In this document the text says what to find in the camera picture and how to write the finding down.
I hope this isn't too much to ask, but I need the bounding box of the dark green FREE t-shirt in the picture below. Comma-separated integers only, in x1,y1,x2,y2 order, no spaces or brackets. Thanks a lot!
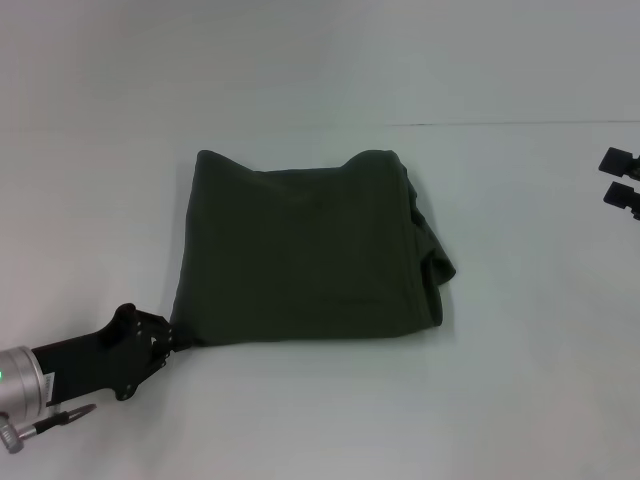
169,148,459,349

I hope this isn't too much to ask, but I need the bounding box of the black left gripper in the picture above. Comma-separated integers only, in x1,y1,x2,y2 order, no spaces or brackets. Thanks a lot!
29,301,194,404

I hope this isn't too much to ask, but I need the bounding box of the left arm connector cable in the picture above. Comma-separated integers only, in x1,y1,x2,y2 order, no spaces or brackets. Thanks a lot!
0,403,98,454

